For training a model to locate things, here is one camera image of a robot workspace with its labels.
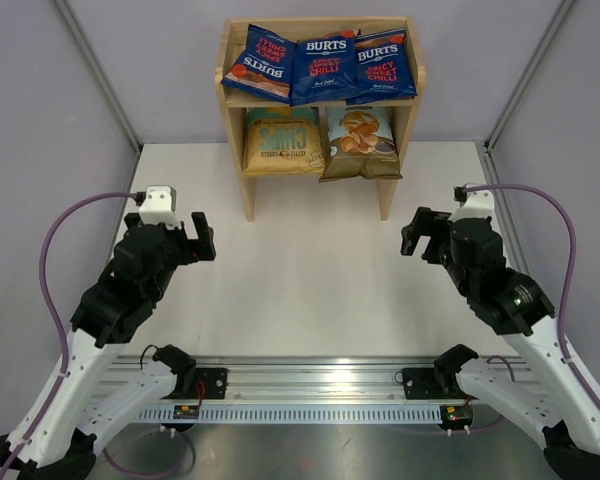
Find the light blue cassava chips bag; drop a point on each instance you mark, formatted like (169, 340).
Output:
(360, 144)

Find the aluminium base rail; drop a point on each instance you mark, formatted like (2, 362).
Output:
(314, 380)

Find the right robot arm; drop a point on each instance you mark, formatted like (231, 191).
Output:
(565, 423)

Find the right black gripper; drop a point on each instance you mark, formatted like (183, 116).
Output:
(426, 222)

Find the right aluminium frame post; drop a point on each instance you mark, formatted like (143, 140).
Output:
(541, 50)

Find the left aluminium frame post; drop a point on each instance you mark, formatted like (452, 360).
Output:
(76, 31)

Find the aluminium frame post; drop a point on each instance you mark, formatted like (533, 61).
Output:
(541, 50)
(76, 31)

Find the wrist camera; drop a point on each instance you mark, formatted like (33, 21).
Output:
(157, 206)
(472, 204)

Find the tan kettle chips bag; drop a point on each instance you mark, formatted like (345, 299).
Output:
(283, 141)

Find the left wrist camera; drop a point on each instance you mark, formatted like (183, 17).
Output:
(157, 206)

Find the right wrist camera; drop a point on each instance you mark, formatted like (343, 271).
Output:
(472, 204)

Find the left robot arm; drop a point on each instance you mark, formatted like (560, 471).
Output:
(62, 435)

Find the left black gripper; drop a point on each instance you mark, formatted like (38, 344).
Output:
(201, 249)

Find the blue Burts chips bag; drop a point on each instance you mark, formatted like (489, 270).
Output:
(265, 67)
(382, 69)
(325, 69)

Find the wooden two-tier shelf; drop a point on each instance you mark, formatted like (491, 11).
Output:
(233, 104)

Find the white slotted cable duct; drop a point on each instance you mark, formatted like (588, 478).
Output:
(410, 414)

